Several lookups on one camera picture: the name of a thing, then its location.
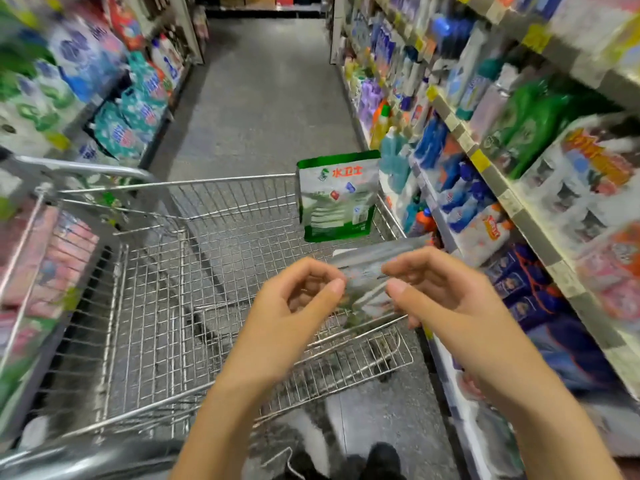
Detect person's right hand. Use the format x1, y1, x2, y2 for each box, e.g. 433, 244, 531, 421
383, 245, 546, 398

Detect person's left hand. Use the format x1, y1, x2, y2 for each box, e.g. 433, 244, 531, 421
222, 257, 346, 393

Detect large green white cleaner pouch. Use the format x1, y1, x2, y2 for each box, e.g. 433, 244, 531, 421
330, 235, 433, 331
297, 149, 383, 244

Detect cluster of orange trigger sprayers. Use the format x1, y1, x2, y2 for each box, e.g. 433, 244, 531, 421
405, 189, 441, 236

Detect cluster of blue cleaner bottles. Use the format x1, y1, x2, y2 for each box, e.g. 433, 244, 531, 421
415, 115, 501, 236

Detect cluster of teal cleaner bottles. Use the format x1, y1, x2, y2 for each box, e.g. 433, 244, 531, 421
380, 129, 416, 196

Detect clear-wrapped white bottle pack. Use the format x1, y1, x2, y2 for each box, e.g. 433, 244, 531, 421
520, 115, 640, 256

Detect cluster of green cleaner bottles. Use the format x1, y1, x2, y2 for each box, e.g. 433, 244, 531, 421
480, 79, 601, 181

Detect row of purple cleaner bottles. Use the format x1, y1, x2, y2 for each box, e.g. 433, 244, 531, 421
355, 79, 387, 146

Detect stack of pink detergent pouches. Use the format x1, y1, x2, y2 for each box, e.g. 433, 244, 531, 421
0, 205, 101, 396

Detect row of teal blue pouches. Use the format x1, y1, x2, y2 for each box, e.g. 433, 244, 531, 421
90, 49, 191, 161

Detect row of green white pouches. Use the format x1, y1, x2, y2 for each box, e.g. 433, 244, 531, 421
0, 75, 71, 156

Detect person's right forearm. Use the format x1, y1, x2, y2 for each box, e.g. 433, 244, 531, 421
470, 359, 626, 480

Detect grey shopping cart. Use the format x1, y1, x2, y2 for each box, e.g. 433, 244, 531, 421
0, 155, 416, 480

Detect person's black trousers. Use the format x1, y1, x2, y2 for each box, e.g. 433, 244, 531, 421
275, 439, 406, 480

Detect store shelving with refill pouches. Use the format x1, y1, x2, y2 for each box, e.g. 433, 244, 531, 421
0, 0, 206, 436

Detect distant store shelving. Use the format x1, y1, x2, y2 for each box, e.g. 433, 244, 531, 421
205, 0, 331, 18

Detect white cable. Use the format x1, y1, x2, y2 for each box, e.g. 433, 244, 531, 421
262, 445, 301, 480

